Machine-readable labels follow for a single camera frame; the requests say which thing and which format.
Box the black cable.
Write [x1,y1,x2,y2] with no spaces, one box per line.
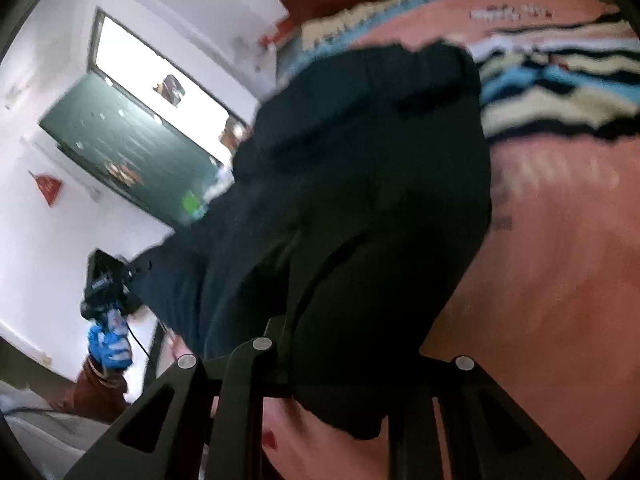
[124,317,153,363]

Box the pink striped printed blanket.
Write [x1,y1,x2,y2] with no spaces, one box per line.
[210,0,640,480]

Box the green plastic object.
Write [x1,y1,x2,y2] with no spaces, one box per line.
[181,191,207,222]

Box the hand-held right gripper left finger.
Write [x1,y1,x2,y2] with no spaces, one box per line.
[65,316,292,480]

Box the red door decoration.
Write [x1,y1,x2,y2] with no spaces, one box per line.
[101,159,137,184]

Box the orange box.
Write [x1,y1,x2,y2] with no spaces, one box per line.
[259,19,294,49]

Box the grey white cloth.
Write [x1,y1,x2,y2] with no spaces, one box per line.
[0,379,113,480]

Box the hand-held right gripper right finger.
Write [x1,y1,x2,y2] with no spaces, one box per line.
[389,354,587,480]

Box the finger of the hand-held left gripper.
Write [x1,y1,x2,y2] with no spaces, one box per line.
[124,251,157,284]

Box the black hooded jacket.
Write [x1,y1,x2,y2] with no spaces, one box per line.
[127,42,494,442]

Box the red triangular wall sticker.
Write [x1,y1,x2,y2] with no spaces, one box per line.
[29,170,64,207]

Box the person's left hand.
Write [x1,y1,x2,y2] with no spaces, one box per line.
[88,309,134,373]

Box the person's left forearm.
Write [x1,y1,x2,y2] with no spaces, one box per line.
[49,355,131,424]

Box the green door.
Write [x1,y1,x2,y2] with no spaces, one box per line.
[39,74,232,229]

